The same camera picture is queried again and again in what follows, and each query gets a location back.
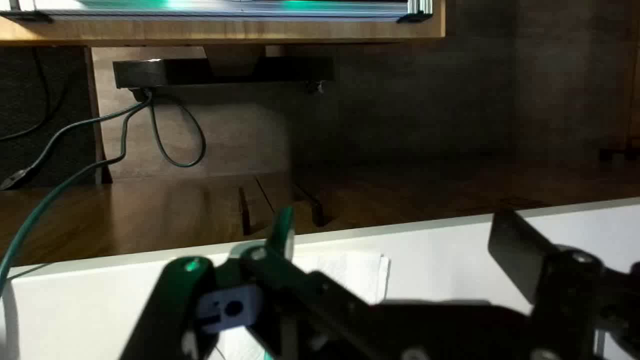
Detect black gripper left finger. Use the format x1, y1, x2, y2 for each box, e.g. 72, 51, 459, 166
119, 204, 376, 360

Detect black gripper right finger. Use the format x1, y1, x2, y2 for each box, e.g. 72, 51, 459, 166
488, 209, 640, 360

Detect black box under desk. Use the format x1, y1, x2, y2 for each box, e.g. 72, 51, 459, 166
111, 55, 337, 92

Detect wooden desk with screen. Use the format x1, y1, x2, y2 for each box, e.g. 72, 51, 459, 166
0, 0, 449, 48

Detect thin black looped cable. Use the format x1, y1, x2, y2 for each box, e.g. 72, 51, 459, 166
137, 89, 209, 171

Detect green cable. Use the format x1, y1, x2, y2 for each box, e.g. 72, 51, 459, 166
0, 98, 157, 290

